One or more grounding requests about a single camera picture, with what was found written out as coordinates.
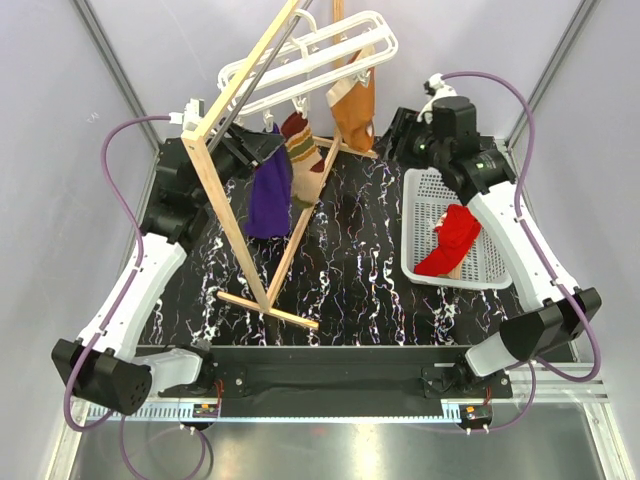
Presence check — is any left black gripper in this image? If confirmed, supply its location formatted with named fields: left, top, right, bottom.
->
left=192, top=118, right=285, bottom=205

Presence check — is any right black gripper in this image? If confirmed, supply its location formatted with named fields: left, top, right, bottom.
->
left=371, top=107, right=449, bottom=171

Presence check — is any beige striped sock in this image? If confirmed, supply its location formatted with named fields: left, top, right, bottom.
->
left=280, top=112, right=325, bottom=207

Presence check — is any white plastic clip hanger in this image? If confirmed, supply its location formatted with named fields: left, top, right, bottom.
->
left=218, top=9, right=399, bottom=118

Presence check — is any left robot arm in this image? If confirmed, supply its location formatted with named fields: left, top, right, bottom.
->
left=51, top=138, right=216, bottom=415

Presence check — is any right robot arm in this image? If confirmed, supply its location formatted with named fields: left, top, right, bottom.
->
left=382, top=96, right=602, bottom=398

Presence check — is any orange sock with cream cuff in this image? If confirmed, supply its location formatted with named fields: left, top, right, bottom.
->
left=326, top=68, right=375, bottom=152

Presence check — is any purple sock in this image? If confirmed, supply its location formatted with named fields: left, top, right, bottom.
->
left=244, top=146, right=292, bottom=239

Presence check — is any red sock in basket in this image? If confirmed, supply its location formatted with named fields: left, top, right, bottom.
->
left=414, top=204, right=482, bottom=280

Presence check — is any grey metal rack rod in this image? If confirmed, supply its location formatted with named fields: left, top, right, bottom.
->
left=201, top=1, right=312, bottom=152

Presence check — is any wooden drying rack frame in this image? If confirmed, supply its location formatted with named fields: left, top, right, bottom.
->
left=181, top=1, right=346, bottom=330

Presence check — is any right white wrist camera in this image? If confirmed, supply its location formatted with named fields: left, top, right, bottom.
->
left=416, top=73, right=457, bottom=124

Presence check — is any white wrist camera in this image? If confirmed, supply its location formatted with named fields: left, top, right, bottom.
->
left=169, top=98, right=205, bottom=131
left=416, top=73, right=457, bottom=124

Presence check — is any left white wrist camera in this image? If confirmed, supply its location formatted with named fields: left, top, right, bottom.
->
left=169, top=98, right=205, bottom=131

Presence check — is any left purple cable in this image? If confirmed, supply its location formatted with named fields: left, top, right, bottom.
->
left=63, top=115, right=216, bottom=480

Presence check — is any purple cable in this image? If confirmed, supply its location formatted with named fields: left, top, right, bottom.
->
left=399, top=70, right=601, bottom=433
left=63, top=115, right=216, bottom=480

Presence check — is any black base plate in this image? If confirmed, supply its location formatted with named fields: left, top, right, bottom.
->
left=165, top=346, right=515, bottom=422

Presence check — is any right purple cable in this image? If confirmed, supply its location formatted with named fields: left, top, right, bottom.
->
left=399, top=70, right=601, bottom=433

